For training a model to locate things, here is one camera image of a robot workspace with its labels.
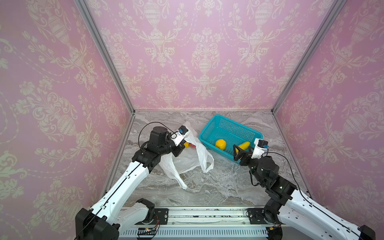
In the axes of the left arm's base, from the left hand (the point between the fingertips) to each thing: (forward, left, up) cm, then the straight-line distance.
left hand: (186, 139), depth 75 cm
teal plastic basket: (+22, -32, -23) cm, 45 cm away
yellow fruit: (+9, -21, -18) cm, 29 cm away
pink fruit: (-2, -4, -3) cm, 5 cm away
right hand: (-2, -28, -1) cm, 28 cm away
